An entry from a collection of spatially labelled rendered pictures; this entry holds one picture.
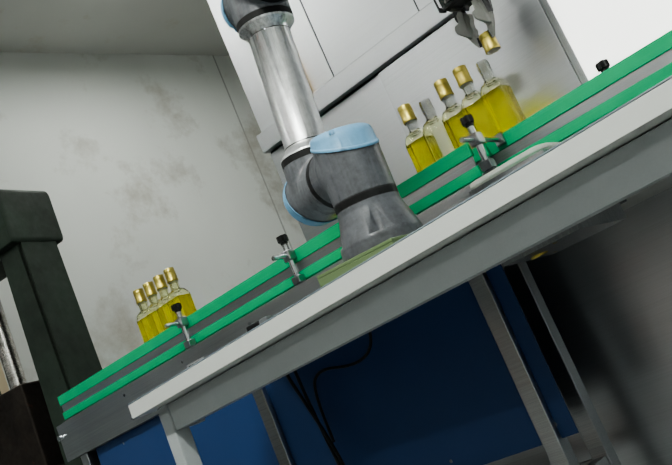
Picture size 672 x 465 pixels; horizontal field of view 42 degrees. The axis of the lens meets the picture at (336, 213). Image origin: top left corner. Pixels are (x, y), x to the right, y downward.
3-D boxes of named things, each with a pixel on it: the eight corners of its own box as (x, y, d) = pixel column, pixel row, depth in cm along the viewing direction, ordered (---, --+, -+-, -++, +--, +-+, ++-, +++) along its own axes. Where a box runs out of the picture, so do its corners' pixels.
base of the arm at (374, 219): (388, 240, 141) (365, 183, 143) (327, 271, 151) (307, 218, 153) (442, 227, 152) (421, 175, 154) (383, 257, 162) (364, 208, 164)
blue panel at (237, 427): (611, 411, 190) (527, 233, 199) (578, 433, 176) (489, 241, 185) (183, 559, 283) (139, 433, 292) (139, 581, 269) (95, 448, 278)
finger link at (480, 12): (479, 38, 189) (457, 6, 192) (496, 37, 193) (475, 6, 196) (488, 28, 187) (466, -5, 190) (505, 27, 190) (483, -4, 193)
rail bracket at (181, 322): (199, 344, 244) (183, 300, 247) (179, 350, 238) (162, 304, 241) (191, 349, 247) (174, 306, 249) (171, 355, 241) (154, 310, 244)
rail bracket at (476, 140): (519, 164, 190) (495, 113, 193) (481, 166, 177) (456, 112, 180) (508, 170, 192) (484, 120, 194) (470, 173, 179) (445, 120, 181)
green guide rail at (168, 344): (484, 175, 186) (468, 142, 188) (482, 175, 185) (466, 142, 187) (67, 419, 288) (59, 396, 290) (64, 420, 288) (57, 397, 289)
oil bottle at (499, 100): (547, 158, 193) (505, 74, 198) (535, 159, 189) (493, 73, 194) (526, 170, 197) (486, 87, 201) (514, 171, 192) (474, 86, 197)
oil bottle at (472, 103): (526, 170, 197) (486, 88, 202) (515, 171, 193) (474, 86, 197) (506, 182, 200) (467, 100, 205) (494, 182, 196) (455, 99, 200)
